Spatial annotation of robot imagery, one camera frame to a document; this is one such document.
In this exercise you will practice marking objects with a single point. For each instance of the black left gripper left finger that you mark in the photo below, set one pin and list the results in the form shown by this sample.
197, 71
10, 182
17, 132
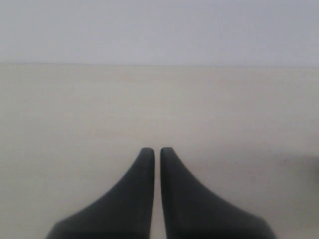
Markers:
124, 212

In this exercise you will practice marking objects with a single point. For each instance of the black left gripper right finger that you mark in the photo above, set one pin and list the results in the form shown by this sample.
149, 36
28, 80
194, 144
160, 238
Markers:
192, 211

